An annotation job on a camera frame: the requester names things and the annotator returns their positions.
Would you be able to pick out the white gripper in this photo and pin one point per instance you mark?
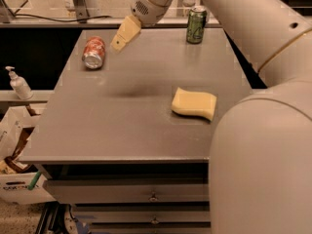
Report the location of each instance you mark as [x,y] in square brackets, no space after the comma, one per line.
[145,12]

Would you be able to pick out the white cardboard box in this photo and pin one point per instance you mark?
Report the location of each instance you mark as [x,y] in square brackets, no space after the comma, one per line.
[15,129]

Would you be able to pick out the middle grey drawer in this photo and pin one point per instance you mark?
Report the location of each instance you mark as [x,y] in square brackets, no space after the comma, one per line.
[144,213]

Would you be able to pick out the white pump bottle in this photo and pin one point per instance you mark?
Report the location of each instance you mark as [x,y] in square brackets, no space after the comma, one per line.
[19,84]

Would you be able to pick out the red coke can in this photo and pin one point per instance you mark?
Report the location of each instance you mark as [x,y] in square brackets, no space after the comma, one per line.
[94,53]

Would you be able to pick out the grey metal rail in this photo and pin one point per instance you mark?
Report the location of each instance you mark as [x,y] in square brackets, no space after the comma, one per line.
[102,23]

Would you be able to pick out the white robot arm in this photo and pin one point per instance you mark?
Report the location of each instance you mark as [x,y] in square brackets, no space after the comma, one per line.
[260,172]

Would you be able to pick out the grey drawer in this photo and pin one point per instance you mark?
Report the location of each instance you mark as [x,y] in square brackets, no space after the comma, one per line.
[144,213]
[105,191]
[144,228]

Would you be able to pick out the top grey drawer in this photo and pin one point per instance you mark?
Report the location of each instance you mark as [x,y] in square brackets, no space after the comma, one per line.
[105,191]

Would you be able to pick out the yellow sponge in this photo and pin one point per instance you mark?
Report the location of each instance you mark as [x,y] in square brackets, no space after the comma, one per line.
[199,104]

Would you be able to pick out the green soda can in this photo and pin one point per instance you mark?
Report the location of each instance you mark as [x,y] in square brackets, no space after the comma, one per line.
[197,18]

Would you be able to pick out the grey drawer cabinet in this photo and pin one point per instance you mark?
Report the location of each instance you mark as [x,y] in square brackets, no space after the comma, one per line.
[117,122]

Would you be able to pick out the green marker pen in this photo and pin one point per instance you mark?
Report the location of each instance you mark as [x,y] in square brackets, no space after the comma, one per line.
[33,182]

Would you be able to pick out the bottom grey drawer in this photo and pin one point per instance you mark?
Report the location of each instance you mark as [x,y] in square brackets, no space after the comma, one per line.
[144,228]

